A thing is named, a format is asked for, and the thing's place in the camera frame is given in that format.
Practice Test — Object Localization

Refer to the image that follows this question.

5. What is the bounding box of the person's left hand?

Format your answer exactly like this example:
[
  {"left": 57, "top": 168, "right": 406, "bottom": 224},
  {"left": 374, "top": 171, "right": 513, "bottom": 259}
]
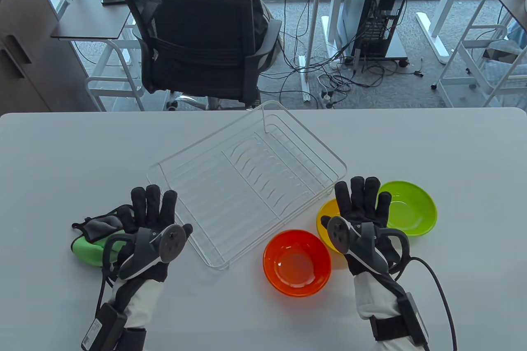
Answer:
[{"left": 109, "top": 184, "right": 193, "bottom": 284}]

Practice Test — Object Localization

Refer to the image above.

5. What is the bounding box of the person's right hand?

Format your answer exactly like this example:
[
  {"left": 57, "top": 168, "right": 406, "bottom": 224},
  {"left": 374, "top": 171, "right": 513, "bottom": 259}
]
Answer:
[{"left": 321, "top": 176, "right": 402, "bottom": 275}]

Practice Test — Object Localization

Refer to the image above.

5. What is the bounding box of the yellow plastic bowl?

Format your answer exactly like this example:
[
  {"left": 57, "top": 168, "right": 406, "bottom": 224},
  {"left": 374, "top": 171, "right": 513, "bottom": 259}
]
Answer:
[{"left": 316, "top": 198, "right": 350, "bottom": 268}]

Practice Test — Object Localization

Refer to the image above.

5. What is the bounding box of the green plastic bowl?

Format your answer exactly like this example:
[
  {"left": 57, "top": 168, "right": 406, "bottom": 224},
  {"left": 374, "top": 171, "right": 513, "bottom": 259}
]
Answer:
[{"left": 377, "top": 180, "right": 438, "bottom": 237}]

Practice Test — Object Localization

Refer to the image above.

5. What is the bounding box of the green and grey hand towel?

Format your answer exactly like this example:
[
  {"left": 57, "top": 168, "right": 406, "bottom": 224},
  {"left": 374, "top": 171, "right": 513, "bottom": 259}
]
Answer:
[{"left": 72, "top": 205, "right": 138, "bottom": 268}]

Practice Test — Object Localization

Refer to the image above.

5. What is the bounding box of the red plastic bowl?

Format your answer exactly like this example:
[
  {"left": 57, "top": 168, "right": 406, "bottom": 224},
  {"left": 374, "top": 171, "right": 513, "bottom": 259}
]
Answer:
[{"left": 263, "top": 230, "right": 332, "bottom": 297}]

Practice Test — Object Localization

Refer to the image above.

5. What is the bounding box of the person's left forearm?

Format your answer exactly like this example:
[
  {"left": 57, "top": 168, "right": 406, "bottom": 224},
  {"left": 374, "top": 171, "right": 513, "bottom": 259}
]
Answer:
[{"left": 111, "top": 277, "right": 165, "bottom": 351}]

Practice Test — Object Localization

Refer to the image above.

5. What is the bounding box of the black right hand controller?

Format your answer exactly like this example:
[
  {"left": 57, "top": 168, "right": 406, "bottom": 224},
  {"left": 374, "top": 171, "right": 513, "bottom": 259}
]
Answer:
[{"left": 326, "top": 215, "right": 411, "bottom": 275}]

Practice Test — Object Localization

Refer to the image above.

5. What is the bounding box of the black hand controller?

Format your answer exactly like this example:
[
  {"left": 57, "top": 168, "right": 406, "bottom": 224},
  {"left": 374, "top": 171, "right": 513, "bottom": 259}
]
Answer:
[
  {"left": 102, "top": 223, "right": 187, "bottom": 281},
  {"left": 326, "top": 215, "right": 411, "bottom": 275}
]

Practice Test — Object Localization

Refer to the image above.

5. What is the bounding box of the black left hand controller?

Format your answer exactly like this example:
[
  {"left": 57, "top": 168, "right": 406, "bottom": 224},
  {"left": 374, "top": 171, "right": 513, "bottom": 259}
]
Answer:
[{"left": 102, "top": 223, "right": 187, "bottom": 281}]

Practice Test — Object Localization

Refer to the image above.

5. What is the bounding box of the black right wrist box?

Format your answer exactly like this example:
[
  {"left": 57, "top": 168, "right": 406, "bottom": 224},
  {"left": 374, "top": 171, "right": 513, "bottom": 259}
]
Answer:
[{"left": 397, "top": 293, "right": 431, "bottom": 347}]

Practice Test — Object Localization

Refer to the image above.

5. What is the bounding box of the black wrist box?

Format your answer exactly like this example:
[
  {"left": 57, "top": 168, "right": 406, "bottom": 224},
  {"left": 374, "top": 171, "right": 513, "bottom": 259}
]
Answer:
[
  {"left": 81, "top": 304, "right": 128, "bottom": 351},
  {"left": 397, "top": 293, "right": 431, "bottom": 347}
]

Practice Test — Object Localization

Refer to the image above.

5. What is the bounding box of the black left wrist box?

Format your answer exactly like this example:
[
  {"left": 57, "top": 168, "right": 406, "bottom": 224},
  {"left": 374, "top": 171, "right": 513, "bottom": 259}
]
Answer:
[{"left": 81, "top": 304, "right": 128, "bottom": 351}]

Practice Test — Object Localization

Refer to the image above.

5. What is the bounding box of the computer stand on casters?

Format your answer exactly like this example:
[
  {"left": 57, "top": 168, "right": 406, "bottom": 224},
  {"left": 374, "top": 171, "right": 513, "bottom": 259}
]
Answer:
[{"left": 342, "top": 34, "right": 410, "bottom": 67}]

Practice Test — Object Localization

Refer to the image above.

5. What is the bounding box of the black computer tower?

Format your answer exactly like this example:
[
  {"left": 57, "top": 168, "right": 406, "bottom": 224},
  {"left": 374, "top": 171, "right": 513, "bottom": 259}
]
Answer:
[{"left": 338, "top": 0, "right": 413, "bottom": 59}]

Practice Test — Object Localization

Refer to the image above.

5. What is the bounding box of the black mesh office chair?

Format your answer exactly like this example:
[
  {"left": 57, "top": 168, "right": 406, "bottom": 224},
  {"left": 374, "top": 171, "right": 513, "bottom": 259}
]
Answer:
[{"left": 114, "top": 0, "right": 284, "bottom": 112}]

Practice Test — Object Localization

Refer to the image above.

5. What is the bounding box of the brown cabinet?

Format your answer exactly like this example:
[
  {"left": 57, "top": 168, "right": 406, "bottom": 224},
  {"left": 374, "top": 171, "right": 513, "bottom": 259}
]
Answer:
[{"left": 0, "top": 0, "right": 97, "bottom": 113}]

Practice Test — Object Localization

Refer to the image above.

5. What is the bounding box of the dark grey bag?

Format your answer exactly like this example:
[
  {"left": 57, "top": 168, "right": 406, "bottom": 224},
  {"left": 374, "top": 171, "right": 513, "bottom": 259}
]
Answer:
[{"left": 483, "top": 40, "right": 525, "bottom": 64}]

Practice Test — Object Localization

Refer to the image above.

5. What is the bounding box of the thick black cable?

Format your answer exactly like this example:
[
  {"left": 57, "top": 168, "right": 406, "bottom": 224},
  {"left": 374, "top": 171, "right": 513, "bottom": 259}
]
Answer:
[{"left": 389, "top": 256, "right": 458, "bottom": 351}]

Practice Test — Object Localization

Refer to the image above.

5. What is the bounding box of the white wire dish rack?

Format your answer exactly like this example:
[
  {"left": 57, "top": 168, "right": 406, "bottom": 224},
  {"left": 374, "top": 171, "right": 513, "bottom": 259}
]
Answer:
[{"left": 147, "top": 100, "right": 347, "bottom": 271}]

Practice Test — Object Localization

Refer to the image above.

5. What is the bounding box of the black left glove cable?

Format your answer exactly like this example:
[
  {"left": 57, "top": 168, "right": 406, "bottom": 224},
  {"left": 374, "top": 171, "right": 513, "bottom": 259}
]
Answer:
[{"left": 96, "top": 232, "right": 134, "bottom": 321}]

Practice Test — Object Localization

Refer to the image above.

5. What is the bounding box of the tangle of black floor cables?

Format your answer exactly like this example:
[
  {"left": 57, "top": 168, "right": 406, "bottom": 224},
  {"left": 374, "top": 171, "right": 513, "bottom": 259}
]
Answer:
[{"left": 259, "top": 38, "right": 424, "bottom": 109}]

